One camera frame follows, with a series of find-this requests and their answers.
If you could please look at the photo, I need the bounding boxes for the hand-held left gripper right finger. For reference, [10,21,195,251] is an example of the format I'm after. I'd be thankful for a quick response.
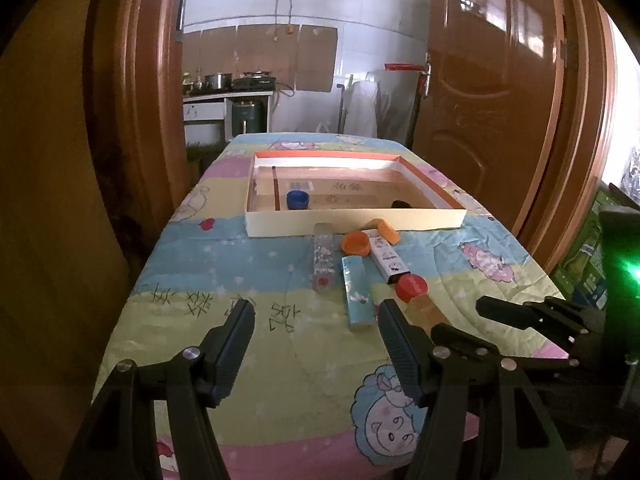
[377,298,576,480]

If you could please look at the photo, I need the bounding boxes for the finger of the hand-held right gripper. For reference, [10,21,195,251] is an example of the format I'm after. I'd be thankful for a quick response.
[431,322,581,376]
[476,295,607,347]

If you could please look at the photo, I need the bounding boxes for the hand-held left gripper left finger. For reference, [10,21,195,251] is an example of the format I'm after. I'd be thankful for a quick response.
[60,298,257,480]

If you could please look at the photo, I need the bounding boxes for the red bottle cap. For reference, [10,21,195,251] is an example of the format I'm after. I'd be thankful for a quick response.
[396,275,428,302]

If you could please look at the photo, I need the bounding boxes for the teal lighter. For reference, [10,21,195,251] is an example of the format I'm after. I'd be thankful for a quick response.
[341,256,376,333]

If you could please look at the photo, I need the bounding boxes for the white cartoon print lighter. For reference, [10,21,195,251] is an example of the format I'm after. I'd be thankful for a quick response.
[361,228,412,281]

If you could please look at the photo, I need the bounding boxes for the clear printed lighter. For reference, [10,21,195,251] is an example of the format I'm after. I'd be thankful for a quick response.
[312,222,337,292]

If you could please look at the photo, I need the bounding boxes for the shallow cardboard box orange rim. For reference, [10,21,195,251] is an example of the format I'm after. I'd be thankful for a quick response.
[245,150,468,237]

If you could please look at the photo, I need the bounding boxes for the green cardboard box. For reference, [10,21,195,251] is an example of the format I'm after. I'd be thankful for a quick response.
[552,185,626,311]

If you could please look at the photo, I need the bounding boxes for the green kitchen appliance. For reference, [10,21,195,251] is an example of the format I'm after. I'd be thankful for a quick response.
[231,101,266,137]

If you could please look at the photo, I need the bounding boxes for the brown wooden door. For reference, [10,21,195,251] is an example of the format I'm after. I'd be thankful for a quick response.
[412,0,568,228]

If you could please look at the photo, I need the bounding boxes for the white kitchen counter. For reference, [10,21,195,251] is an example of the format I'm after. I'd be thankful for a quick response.
[182,90,276,147]

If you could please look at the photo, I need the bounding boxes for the white plastic sheet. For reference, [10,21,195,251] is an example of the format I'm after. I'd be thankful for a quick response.
[345,80,378,136]

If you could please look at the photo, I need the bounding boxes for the brown wooden door frame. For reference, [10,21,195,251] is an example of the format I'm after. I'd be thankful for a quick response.
[85,0,621,281]

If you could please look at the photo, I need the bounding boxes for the cardboard wall covering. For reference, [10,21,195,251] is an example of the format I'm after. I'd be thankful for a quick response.
[182,24,338,93]

